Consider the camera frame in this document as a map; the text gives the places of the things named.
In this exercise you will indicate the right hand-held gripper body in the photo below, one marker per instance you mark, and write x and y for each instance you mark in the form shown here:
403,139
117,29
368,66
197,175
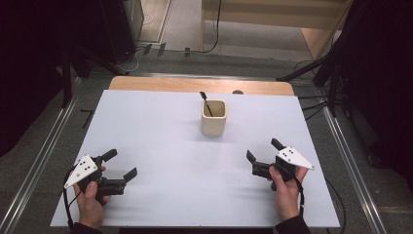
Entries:
293,157

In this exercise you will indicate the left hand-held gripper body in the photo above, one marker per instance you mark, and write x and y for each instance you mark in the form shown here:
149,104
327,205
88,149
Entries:
82,170

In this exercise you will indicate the cream square cup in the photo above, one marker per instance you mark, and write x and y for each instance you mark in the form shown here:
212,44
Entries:
212,126

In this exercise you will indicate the thin black brush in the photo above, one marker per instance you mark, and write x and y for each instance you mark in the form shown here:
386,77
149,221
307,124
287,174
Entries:
203,95

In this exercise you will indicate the person's right hand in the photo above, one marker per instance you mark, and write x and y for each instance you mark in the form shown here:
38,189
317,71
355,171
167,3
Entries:
287,198

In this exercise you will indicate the person's left hand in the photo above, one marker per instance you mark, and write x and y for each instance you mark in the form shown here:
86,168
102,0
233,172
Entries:
91,211

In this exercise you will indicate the dark round table grommet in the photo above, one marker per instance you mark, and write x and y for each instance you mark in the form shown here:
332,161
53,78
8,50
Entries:
238,92

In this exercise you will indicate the white table mat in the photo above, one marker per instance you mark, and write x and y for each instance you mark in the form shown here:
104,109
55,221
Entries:
195,195

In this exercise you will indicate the black metal stand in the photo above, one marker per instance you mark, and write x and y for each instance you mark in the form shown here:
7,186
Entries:
298,73
66,81

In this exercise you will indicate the dark curtain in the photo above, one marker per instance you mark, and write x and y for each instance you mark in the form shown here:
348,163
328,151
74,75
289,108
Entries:
22,65
380,81

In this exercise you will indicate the dark cabinet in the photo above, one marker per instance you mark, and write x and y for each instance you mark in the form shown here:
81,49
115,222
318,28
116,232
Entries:
120,29

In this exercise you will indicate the light wooden shelf unit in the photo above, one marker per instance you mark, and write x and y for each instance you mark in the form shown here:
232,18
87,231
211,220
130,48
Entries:
259,13

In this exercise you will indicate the aluminium floor rail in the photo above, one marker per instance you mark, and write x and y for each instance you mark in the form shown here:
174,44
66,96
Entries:
350,162
39,162

